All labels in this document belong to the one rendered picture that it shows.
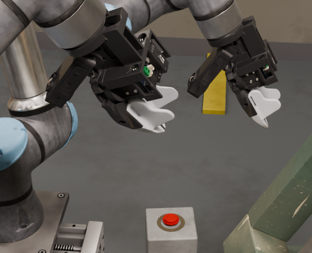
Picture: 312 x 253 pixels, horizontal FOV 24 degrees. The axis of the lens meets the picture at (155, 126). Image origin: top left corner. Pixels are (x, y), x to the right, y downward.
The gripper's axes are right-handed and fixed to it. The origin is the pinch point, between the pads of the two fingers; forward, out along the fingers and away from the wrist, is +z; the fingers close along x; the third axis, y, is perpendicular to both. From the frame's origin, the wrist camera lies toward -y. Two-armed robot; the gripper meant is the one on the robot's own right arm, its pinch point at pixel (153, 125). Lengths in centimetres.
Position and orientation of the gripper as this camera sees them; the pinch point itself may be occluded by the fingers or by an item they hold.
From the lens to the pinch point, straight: 100.7
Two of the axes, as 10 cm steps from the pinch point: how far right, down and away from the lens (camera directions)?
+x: 1.6, -8.1, 5.7
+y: 8.5, -1.8, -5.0
